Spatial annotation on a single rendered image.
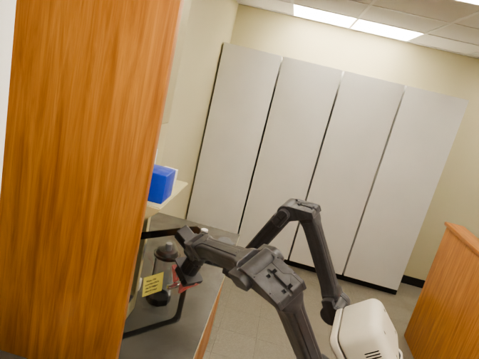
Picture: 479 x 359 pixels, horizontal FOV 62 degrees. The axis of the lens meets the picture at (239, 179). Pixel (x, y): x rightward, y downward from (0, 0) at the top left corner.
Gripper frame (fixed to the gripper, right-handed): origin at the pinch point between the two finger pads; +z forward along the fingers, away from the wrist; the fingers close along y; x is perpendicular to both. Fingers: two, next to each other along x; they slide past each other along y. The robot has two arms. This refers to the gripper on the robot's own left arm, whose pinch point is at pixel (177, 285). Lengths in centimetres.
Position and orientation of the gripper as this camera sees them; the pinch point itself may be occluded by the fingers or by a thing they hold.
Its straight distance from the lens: 141.9
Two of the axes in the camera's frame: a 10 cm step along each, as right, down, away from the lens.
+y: 4.9, 6.9, -5.3
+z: -4.8, 7.2, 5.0
